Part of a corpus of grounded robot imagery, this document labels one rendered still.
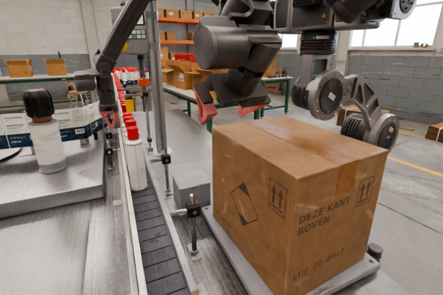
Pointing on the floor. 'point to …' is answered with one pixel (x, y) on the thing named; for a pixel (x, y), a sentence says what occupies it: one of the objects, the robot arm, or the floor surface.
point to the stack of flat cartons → (351, 113)
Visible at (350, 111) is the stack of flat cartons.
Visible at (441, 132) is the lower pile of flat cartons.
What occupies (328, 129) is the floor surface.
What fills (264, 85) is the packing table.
